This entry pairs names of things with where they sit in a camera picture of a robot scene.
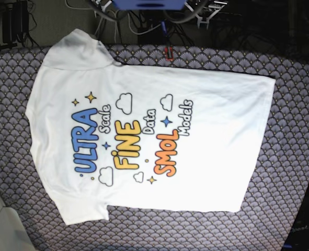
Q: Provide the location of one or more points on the white printed T-shirt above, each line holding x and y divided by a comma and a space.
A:
148, 137

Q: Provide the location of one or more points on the black robot arm left side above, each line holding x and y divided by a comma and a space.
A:
177, 12

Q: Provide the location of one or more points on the red table clamp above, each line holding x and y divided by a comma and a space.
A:
169, 54

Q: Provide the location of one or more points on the fan-patterned grey tablecloth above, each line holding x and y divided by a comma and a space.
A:
274, 213

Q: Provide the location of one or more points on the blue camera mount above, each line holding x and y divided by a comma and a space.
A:
149, 4

